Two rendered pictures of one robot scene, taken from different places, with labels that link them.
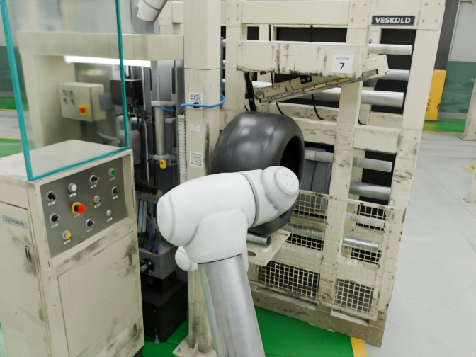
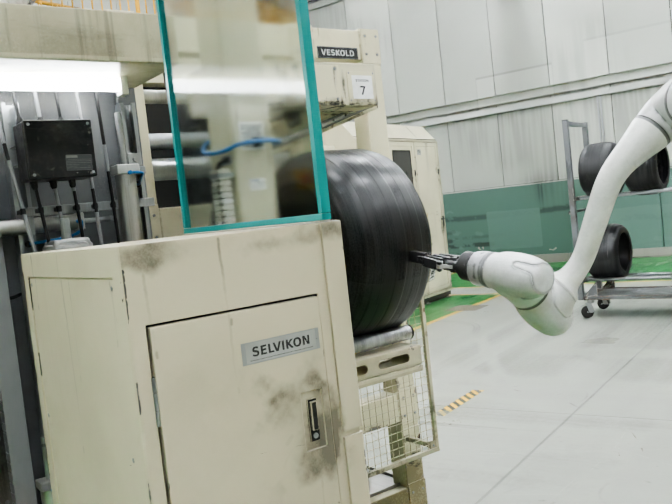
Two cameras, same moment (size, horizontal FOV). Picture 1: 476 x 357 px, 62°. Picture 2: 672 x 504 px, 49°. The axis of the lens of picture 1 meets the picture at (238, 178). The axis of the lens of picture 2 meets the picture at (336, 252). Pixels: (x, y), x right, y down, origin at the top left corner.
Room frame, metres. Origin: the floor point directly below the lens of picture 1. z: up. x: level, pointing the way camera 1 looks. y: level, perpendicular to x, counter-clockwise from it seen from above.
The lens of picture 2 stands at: (0.79, 1.90, 1.28)
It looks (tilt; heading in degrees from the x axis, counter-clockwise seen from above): 3 degrees down; 298
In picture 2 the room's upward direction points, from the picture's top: 6 degrees counter-clockwise
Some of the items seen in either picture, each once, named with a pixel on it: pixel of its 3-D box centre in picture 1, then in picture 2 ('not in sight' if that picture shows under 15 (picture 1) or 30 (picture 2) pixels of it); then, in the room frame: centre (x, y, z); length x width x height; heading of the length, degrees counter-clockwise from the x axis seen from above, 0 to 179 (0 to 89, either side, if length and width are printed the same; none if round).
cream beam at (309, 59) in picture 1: (300, 58); (286, 90); (2.09, -0.30, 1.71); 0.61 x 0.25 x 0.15; 65
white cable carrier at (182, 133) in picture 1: (185, 160); not in sight; (1.97, 0.27, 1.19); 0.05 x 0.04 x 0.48; 155
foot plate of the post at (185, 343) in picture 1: (202, 344); not in sight; (1.96, 0.18, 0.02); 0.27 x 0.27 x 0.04; 65
